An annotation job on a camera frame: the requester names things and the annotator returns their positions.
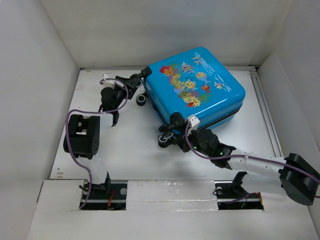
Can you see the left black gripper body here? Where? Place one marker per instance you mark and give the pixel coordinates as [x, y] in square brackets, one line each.
[120, 94]

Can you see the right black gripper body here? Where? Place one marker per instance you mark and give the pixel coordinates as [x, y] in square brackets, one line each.
[194, 143]

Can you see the blue kids suitcase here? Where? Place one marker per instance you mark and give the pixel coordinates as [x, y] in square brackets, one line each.
[191, 83]

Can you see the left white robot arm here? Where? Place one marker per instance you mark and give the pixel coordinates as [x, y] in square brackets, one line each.
[82, 137]

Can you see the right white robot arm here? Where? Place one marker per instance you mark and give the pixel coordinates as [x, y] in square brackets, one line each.
[298, 179]

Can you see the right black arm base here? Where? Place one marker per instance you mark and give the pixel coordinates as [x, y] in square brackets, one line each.
[231, 195]

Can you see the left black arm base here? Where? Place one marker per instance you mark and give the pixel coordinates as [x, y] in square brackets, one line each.
[108, 196]

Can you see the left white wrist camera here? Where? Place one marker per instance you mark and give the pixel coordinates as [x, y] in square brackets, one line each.
[108, 82]

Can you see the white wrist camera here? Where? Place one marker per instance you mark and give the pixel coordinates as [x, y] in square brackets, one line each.
[193, 122]
[108, 82]

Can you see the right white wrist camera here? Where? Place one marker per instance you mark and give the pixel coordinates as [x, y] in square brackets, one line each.
[193, 122]

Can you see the aluminium frame rail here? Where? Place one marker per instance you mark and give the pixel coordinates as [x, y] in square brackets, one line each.
[266, 115]

